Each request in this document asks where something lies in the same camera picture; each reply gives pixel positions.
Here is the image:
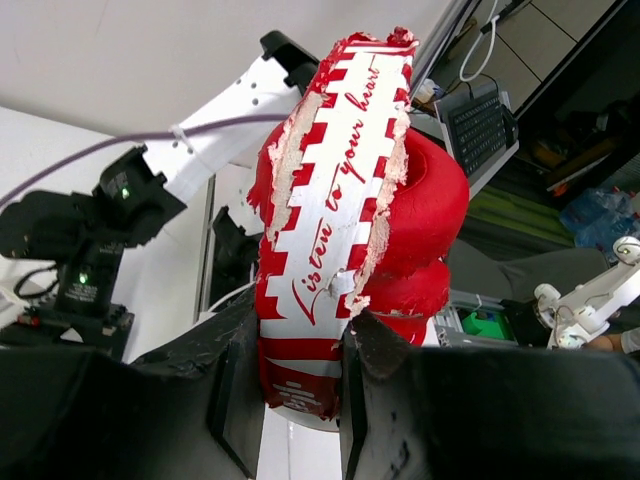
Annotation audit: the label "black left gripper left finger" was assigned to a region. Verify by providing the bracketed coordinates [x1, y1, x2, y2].
[1, 290, 265, 479]

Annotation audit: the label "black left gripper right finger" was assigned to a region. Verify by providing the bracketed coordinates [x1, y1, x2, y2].
[339, 312, 639, 479]

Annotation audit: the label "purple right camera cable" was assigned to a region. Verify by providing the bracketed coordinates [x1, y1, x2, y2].
[0, 113, 289, 211]

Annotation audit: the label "black keyboard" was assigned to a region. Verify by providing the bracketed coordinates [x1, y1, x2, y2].
[435, 81, 519, 196]

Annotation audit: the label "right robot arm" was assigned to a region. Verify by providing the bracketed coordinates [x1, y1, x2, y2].
[1, 30, 319, 359]

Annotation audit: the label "red headphones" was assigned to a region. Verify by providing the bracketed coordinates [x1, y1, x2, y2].
[248, 27, 470, 431]

